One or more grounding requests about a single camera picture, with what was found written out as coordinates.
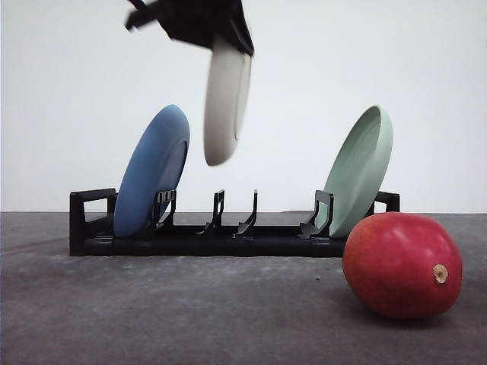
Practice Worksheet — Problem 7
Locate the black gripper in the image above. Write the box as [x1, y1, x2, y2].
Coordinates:
[125, 0, 255, 56]

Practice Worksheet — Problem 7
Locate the white plate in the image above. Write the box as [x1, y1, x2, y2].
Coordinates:
[205, 41, 253, 167]

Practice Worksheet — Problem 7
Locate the red pomegranate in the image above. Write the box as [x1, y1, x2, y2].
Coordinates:
[342, 211, 463, 319]

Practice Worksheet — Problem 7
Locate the blue plate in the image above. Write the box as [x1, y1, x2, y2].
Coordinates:
[114, 104, 191, 238]

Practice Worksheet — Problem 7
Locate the green plate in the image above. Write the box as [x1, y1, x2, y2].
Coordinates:
[325, 105, 393, 237]

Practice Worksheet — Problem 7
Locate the black plate rack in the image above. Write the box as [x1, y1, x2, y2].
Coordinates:
[69, 189, 400, 259]

